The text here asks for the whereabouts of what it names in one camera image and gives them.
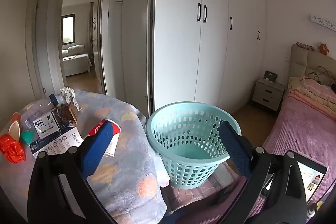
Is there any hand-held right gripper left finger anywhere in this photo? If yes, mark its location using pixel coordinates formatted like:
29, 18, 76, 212
28, 121, 117, 224

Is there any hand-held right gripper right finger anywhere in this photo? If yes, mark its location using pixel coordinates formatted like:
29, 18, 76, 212
219, 121, 307, 224

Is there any red paper cup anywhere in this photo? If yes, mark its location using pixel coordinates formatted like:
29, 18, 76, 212
88, 119, 121, 157

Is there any brown paper booklet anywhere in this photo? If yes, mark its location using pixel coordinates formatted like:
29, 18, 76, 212
56, 105, 79, 125

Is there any light blue plastic basket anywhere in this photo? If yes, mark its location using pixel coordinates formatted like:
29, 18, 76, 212
146, 101, 242, 190

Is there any green snack packet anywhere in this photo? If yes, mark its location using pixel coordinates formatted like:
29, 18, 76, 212
20, 130, 36, 146

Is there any white printed carton box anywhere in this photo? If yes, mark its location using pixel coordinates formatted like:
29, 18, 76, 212
29, 120, 84, 156

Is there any small white black box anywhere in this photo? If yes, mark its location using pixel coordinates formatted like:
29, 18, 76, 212
33, 112, 62, 139

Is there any white spotted cloth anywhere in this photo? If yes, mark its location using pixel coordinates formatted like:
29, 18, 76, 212
60, 87, 82, 111

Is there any grey nightstand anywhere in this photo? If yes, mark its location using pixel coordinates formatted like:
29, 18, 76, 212
251, 78, 286, 111

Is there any pink bedspread bed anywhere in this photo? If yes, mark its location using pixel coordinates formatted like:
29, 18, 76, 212
247, 77, 336, 224

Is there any clear bottle with blue cap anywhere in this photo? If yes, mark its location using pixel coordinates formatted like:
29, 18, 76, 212
21, 93, 66, 123

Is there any black smartphone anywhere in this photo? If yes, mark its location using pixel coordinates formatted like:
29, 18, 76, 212
264, 150, 328, 210

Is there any orange plastic bag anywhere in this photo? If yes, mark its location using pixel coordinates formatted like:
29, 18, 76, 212
0, 133, 27, 164

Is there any cream plastic scoop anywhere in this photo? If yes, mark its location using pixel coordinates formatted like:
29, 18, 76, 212
9, 121, 21, 141

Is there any white upholstered bed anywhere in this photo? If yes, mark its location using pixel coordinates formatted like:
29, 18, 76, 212
63, 53, 92, 76

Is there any yellow folded blanket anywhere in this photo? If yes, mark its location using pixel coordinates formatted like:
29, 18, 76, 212
288, 76, 313, 94

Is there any pink folded blanket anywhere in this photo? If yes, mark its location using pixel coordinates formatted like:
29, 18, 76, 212
290, 78, 336, 122

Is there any cream sofa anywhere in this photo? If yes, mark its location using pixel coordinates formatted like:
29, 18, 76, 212
62, 45, 86, 58

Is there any white wardrobe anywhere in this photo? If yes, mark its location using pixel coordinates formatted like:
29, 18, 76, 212
154, 0, 267, 115

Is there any beige padded headboard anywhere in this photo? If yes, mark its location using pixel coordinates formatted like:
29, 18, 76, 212
289, 44, 336, 83

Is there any dark patterned cloth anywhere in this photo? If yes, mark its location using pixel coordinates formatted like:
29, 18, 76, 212
296, 42, 315, 51

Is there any dark framed window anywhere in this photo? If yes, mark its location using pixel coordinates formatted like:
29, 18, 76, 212
62, 14, 75, 45

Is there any white room door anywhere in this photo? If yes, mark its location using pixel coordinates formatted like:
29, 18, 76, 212
123, 0, 158, 116

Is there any orange plush toy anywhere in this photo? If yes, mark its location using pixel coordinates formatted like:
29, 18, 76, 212
318, 42, 330, 55

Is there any dark picture frame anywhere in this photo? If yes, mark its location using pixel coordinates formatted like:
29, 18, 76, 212
264, 70, 278, 81

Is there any black cable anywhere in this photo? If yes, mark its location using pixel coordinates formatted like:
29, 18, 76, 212
307, 66, 333, 83

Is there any white wall sign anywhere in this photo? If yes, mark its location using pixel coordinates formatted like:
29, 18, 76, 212
310, 14, 336, 31

